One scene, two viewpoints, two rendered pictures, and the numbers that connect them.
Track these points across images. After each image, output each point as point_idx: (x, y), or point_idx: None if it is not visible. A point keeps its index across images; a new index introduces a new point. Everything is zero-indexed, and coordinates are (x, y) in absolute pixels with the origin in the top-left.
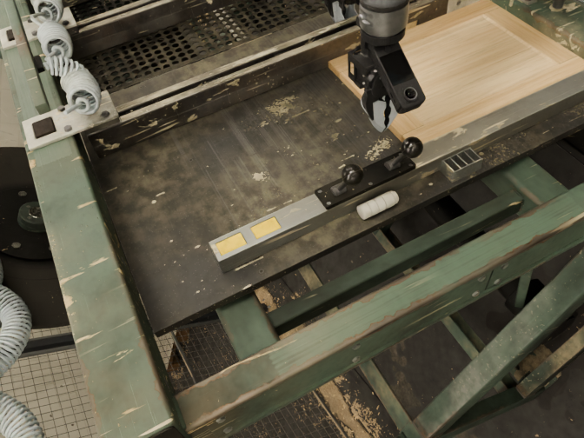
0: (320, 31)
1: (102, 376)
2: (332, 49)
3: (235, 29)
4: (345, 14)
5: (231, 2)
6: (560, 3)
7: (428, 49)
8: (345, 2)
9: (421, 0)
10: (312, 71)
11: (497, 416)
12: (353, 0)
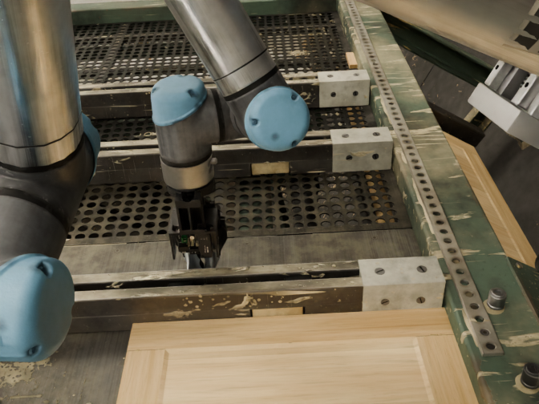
0: (136, 276)
1: None
2: (139, 310)
3: (91, 220)
4: (205, 258)
5: (123, 180)
6: (529, 381)
7: (280, 367)
8: (178, 248)
9: (314, 280)
10: (105, 329)
11: None
12: (193, 249)
